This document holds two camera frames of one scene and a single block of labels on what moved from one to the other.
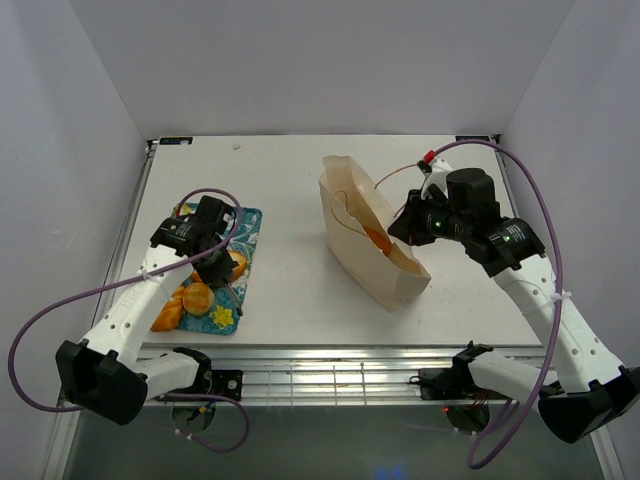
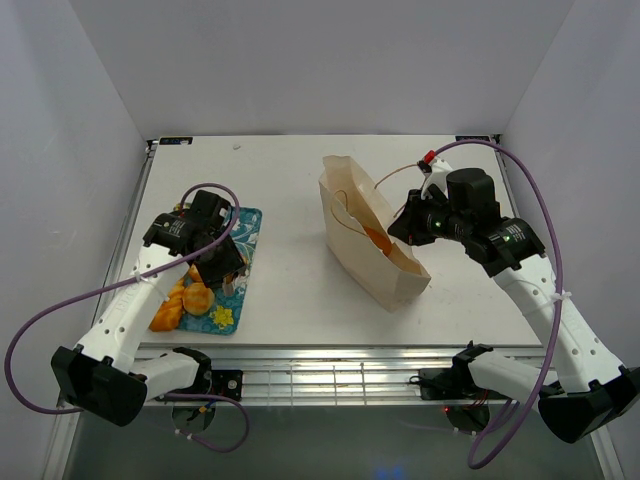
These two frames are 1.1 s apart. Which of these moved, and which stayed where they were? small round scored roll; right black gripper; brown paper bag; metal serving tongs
Moved: metal serving tongs
Stayed: brown paper bag; right black gripper; small round scored roll
